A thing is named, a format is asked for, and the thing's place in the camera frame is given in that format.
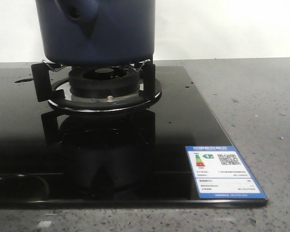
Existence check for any dark blue cooking pot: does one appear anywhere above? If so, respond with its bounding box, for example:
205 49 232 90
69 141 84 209
36 0 156 66

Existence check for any black pot support grate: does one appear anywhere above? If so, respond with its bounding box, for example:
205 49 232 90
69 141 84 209
31 59 162 115

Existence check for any black gas burner head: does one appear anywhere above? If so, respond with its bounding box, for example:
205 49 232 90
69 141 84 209
69 67 140 98

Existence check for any blue energy label sticker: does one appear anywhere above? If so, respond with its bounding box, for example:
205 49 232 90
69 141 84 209
186 146 266 199

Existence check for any black glass gas stove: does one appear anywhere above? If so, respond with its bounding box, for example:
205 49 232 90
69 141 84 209
0 67 268 209

